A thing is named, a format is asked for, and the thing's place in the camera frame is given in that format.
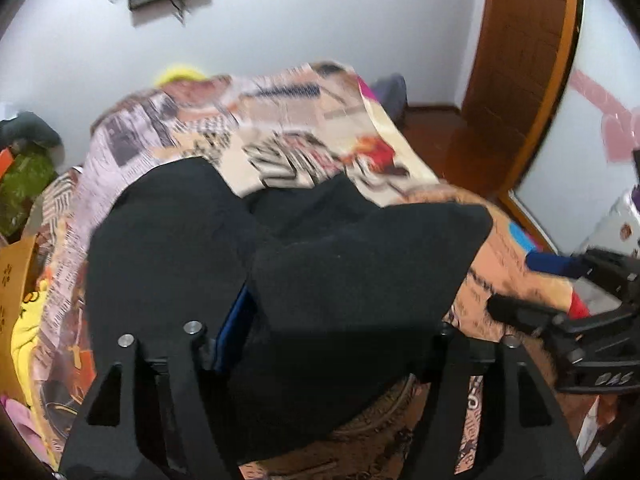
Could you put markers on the brown wooden door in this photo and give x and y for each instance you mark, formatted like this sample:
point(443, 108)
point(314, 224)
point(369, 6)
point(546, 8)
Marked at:
point(518, 74)

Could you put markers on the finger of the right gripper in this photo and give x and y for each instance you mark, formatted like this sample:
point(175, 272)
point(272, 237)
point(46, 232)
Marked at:
point(546, 263)

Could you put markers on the grey purple backpack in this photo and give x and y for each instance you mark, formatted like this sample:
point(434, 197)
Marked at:
point(391, 93)

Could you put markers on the yellow garment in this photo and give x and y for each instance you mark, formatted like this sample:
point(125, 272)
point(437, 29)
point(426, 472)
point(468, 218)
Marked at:
point(25, 335)

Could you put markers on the orange box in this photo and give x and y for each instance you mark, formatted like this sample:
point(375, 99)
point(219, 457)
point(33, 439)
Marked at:
point(6, 161)

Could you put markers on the newspaper print bed blanket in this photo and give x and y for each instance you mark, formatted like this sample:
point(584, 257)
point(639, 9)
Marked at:
point(292, 130)

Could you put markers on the black zip hoodie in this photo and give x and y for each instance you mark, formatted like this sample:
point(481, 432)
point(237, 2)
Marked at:
point(341, 302)

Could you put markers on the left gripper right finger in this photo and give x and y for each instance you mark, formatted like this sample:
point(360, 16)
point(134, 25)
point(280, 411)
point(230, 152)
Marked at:
point(523, 432)

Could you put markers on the pile of clothes and papers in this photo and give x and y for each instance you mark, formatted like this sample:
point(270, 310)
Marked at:
point(21, 128)

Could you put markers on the wooden lap table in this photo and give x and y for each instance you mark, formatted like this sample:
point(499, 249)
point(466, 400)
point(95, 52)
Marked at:
point(18, 273)

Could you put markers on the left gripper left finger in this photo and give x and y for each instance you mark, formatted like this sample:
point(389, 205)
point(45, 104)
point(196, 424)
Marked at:
point(147, 414)

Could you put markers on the green patterned storage box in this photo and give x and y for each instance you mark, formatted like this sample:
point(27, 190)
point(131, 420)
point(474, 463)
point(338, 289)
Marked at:
point(31, 172)

